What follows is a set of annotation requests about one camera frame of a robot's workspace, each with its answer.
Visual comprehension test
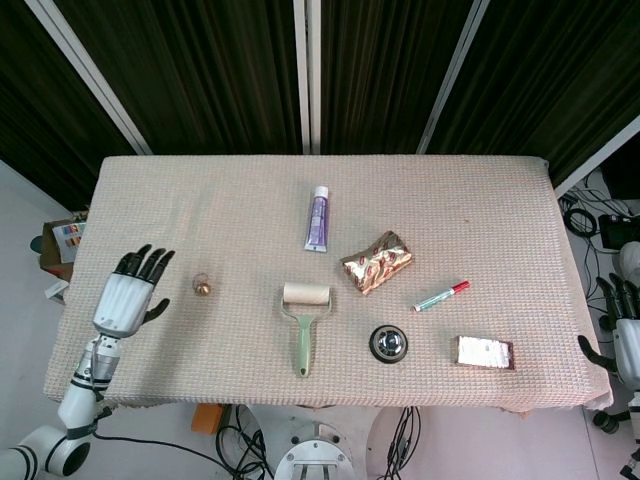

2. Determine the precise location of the left black grey robot hand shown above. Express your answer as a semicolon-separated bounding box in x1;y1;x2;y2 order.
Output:
92;243;176;337

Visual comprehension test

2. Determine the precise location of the right black grey robot hand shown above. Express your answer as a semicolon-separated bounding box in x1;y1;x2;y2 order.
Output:
577;272;640;389

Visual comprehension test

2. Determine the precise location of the white silver robot base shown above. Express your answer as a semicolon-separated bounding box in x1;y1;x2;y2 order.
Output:
273;407;354;480

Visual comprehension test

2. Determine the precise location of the chrome black call bell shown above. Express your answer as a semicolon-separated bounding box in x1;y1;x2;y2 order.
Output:
368;324;409;364

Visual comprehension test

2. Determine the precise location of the small white carton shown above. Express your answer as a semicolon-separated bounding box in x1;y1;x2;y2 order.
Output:
46;279;70;305

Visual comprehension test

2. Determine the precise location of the brown cardboard box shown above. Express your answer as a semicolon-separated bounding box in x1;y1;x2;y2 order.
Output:
39;212;90;281

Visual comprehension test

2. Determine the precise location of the white round device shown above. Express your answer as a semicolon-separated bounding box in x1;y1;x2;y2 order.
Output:
619;242;640;281

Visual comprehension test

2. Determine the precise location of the black electronic device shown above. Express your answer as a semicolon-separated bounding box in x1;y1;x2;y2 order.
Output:
598;213;637;251

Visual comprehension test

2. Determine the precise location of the small brown white box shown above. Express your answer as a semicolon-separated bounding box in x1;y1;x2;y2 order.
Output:
452;335;516;371

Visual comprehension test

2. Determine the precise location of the green lint roller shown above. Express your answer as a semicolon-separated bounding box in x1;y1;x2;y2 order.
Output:
278;281;334;379

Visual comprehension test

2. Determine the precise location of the red capped white marker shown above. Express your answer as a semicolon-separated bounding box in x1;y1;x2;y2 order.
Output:
411;280;472;314

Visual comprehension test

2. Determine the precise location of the dark curtain panel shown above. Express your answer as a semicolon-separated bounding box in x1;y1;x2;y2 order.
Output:
0;0;137;211
426;0;640;187
52;0;304;156
319;0;475;155

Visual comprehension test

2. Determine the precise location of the purple white toothpaste tube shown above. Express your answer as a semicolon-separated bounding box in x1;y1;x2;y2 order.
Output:
303;185;331;253

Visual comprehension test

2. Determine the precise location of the beige waffle tablecloth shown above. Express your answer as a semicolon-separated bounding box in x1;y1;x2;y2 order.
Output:
42;154;615;414

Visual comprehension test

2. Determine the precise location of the gold foil snack package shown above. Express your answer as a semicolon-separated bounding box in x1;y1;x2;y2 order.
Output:
340;230;415;297

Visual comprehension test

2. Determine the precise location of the coiled black cable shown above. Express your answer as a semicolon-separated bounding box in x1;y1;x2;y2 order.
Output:
563;205;599;237

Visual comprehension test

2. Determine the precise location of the black floor cable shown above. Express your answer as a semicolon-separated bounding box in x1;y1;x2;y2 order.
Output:
93;430;236;474

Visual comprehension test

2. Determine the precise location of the black cable bundle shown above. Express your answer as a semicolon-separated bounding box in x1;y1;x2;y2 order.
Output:
214;404;275;480

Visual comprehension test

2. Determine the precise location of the white screen frame post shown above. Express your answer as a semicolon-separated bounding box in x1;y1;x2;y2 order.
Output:
24;0;153;156
305;0;322;155
292;0;312;155
552;113;640;200
416;0;490;155

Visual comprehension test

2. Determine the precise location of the black hanging cable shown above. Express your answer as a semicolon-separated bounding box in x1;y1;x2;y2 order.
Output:
385;406;422;480

